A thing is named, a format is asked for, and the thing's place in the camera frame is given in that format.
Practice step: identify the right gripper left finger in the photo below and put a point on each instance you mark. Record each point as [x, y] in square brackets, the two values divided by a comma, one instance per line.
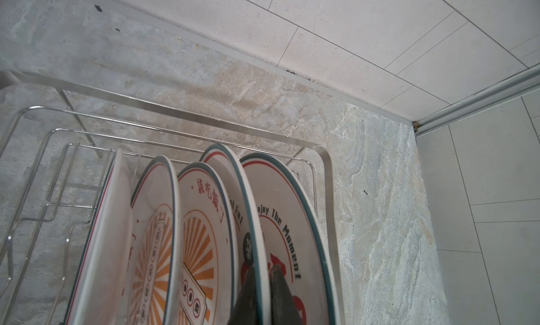
[245, 310]

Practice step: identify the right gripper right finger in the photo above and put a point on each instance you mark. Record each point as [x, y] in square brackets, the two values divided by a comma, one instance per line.
[283, 308]

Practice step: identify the red patterned plate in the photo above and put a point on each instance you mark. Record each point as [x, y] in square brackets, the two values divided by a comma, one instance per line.
[210, 269]
[150, 293]

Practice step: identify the red rimmed plate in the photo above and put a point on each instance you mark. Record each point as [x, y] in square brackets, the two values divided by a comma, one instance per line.
[246, 225]
[292, 238]

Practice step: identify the metal wire dish rack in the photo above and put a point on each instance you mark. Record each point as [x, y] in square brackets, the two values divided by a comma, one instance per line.
[69, 168]

